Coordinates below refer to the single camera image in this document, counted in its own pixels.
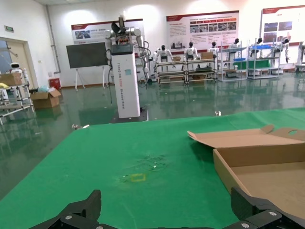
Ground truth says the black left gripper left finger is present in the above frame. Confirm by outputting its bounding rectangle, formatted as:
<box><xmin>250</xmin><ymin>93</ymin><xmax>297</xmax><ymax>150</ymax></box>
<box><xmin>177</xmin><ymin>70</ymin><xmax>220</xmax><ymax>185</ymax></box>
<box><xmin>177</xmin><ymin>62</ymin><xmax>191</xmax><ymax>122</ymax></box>
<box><xmin>28</xmin><ymin>190</ymin><xmax>105</xmax><ymax>229</ymax></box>

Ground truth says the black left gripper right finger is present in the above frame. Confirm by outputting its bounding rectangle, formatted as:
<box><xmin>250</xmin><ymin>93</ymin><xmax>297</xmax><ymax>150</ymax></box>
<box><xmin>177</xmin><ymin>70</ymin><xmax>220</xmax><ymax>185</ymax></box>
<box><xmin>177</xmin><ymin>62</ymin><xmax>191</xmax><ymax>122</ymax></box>
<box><xmin>228</xmin><ymin>187</ymin><xmax>305</xmax><ymax>229</ymax></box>

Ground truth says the open brown cardboard box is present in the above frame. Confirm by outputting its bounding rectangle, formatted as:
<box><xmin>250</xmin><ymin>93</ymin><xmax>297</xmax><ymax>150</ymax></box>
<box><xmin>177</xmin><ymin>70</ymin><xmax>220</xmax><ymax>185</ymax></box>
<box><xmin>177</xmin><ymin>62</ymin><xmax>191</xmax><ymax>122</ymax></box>
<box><xmin>187</xmin><ymin>125</ymin><xmax>305</xmax><ymax>220</ymax></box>

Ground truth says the open cardboard shipping box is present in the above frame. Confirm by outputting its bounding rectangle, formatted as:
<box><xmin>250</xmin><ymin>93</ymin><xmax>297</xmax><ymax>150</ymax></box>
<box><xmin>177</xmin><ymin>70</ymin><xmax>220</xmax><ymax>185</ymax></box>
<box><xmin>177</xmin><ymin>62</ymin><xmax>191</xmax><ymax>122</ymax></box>
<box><xmin>30</xmin><ymin>89</ymin><xmax>62</xmax><ymax>110</ymax></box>

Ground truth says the green table cloth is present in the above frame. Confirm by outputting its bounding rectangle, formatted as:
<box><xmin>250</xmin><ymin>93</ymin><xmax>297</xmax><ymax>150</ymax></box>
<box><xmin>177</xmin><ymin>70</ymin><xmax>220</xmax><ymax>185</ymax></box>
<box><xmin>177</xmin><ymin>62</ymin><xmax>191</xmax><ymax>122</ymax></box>
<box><xmin>0</xmin><ymin>107</ymin><xmax>305</xmax><ymax>229</ymax></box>

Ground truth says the red bin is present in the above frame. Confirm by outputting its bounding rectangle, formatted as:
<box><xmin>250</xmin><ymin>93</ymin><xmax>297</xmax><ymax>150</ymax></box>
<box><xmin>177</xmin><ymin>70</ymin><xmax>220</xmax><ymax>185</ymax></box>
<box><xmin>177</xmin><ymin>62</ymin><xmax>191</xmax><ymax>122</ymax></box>
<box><xmin>49</xmin><ymin>77</ymin><xmax>61</xmax><ymax>90</ymax></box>

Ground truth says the tall white shelf rack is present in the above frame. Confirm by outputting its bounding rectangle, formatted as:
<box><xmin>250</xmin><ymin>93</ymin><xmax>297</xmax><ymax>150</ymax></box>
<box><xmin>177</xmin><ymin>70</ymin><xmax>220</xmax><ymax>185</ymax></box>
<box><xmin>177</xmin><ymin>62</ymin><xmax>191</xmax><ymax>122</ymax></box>
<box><xmin>218</xmin><ymin>39</ymin><xmax>249</xmax><ymax>82</ymax></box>
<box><xmin>246</xmin><ymin>39</ymin><xmax>283</xmax><ymax>80</ymax></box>

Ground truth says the black screen on white stand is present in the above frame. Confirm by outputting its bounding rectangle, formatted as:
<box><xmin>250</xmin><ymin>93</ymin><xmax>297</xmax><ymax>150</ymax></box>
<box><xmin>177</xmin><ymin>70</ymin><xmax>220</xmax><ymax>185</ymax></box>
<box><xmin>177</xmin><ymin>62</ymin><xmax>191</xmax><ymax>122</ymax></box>
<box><xmin>66</xmin><ymin>42</ymin><xmax>108</xmax><ymax>90</ymax></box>

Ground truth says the low white pipe rack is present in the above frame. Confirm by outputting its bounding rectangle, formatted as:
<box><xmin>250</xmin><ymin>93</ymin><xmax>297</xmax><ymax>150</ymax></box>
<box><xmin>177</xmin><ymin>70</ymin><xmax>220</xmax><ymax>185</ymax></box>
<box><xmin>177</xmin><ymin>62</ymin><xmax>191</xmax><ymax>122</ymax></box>
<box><xmin>156</xmin><ymin>60</ymin><xmax>187</xmax><ymax>84</ymax></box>
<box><xmin>184</xmin><ymin>58</ymin><xmax>218</xmax><ymax>84</ymax></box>

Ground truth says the white machine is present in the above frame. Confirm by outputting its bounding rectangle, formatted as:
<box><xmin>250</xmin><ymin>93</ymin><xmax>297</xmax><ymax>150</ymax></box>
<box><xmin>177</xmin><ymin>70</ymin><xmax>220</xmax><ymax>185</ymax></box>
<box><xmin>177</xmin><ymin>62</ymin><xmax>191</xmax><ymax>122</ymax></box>
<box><xmin>295</xmin><ymin>41</ymin><xmax>305</xmax><ymax>72</ymax></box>

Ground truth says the small white round-head robot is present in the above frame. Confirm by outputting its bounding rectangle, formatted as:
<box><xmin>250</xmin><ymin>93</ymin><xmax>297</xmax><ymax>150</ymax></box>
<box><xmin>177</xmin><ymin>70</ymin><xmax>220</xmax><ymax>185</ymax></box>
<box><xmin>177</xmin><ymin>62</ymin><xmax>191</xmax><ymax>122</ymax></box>
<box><xmin>6</xmin><ymin>62</ymin><xmax>30</xmax><ymax>84</ymax></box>

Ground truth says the white black humanoid robot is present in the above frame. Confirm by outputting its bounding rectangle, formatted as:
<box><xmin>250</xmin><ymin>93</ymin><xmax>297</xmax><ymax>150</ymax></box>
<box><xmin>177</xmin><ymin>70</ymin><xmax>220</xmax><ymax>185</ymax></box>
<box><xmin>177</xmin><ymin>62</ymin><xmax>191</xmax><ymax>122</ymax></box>
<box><xmin>207</xmin><ymin>41</ymin><xmax>220</xmax><ymax>59</ymax></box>
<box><xmin>280</xmin><ymin>37</ymin><xmax>292</xmax><ymax>64</ymax></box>
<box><xmin>153</xmin><ymin>44</ymin><xmax>174</xmax><ymax>72</ymax></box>
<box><xmin>184</xmin><ymin>42</ymin><xmax>200</xmax><ymax>61</ymax></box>
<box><xmin>254</xmin><ymin>37</ymin><xmax>264</xmax><ymax>58</ymax></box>
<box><xmin>227</xmin><ymin>37</ymin><xmax>242</xmax><ymax>60</ymax></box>

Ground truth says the red and white info board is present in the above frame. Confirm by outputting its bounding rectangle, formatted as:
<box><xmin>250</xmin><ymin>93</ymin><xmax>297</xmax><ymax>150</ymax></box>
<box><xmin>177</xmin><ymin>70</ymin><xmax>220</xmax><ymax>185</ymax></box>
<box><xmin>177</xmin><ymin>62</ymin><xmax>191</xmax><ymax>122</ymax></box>
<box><xmin>261</xmin><ymin>6</ymin><xmax>305</xmax><ymax>46</ymax></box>
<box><xmin>71</xmin><ymin>18</ymin><xmax>143</xmax><ymax>46</ymax></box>
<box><xmin>166</xmin><ymin>10</ymin><xmax>240</xmax><ymax>51</ymax></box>

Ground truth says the white pipe frame rack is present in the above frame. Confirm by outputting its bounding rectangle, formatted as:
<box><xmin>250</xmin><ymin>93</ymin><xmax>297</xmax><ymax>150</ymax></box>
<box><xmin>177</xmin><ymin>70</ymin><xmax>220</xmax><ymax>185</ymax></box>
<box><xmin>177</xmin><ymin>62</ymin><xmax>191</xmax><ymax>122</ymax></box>
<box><xmin>0</xmin><ymin>82</ymin><xmax>36</xmax><ymax>125</ymax></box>

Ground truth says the beige door with frame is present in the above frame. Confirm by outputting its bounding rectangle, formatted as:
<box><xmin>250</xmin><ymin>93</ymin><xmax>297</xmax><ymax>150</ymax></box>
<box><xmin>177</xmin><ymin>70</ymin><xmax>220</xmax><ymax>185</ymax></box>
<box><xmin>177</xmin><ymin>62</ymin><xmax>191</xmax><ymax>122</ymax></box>
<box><xmin>0</xmin><ymin>37</ymin><xmax>38</xmax><ymax>91</ymax></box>

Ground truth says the white wall pipe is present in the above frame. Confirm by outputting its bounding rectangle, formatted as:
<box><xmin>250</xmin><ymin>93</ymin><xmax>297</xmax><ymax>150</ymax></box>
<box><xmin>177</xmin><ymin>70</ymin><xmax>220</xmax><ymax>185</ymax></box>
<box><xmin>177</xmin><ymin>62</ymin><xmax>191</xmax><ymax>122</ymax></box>
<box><xmin>46</xmin><ymin>4</ymin><xmax>61</xmax><ymax>74</ymax></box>

